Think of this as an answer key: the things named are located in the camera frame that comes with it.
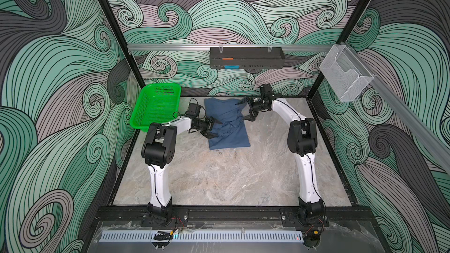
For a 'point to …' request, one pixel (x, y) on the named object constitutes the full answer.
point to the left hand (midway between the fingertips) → (222, 126)
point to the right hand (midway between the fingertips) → (239, 110)
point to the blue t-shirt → (232, 132)
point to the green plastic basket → (155, 103)
